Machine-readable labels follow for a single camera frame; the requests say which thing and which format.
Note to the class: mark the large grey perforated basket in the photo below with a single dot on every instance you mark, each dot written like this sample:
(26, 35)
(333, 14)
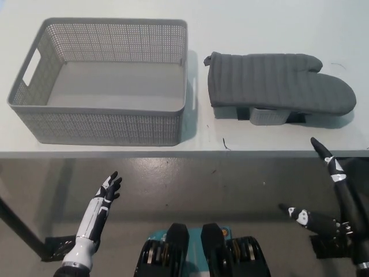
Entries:
(115, 127)

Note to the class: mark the black flat mat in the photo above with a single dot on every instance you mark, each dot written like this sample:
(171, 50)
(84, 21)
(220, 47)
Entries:
(298, 116)

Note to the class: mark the thin dark thread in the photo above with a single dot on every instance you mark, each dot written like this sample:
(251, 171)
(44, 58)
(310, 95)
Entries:
(339, 65)
(226, 145)

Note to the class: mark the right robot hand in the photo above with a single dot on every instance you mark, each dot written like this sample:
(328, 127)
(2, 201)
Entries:
(346, 202)

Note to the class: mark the grey quilted oven glove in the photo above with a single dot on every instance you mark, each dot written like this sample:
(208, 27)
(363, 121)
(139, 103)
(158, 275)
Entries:
(274, 80)

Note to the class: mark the black table foot plate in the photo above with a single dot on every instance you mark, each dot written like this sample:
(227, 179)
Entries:
(325, 245)
(59, 248)

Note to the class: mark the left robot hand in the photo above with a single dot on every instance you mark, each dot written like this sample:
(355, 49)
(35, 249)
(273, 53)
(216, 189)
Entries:
(95, 215)

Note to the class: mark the black table leg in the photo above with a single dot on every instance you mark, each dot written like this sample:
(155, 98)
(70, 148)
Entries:
(20, 223)

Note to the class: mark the small grey perforated container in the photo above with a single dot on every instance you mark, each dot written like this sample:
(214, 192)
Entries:
(268, 117)

